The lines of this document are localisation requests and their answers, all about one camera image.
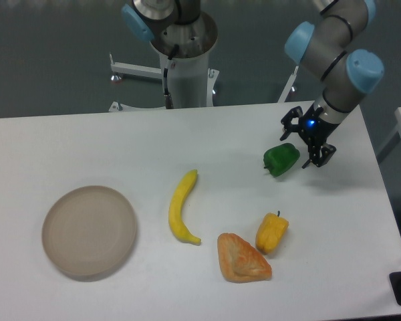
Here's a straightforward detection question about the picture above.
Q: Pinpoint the green bell pepper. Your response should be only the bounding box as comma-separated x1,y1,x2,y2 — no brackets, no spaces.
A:
263,143,300,177

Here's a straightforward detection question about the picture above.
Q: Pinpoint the black cable on pedestal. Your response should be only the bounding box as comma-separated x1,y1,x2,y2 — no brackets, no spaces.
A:
162,43,180,110

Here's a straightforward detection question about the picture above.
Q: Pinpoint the beige round plate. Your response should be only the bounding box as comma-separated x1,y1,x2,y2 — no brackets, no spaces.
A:
41,185,137,281

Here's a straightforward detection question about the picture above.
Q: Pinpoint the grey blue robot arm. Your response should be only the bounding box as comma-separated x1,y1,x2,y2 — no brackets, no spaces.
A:
121,1,384,167

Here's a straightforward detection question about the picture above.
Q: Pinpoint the triangular pastry turnover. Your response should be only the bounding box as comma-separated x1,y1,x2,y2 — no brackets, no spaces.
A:
217,233,272,283

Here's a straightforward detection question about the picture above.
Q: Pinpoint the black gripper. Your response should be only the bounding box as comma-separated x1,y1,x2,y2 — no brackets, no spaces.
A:
280,106,338,169

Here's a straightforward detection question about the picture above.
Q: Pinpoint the yellow bell pepper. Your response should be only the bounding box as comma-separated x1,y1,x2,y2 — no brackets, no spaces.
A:
255,211,289,254

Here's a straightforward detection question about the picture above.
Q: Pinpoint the yellow banana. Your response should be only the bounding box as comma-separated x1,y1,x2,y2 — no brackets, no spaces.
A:
168,169,201,246

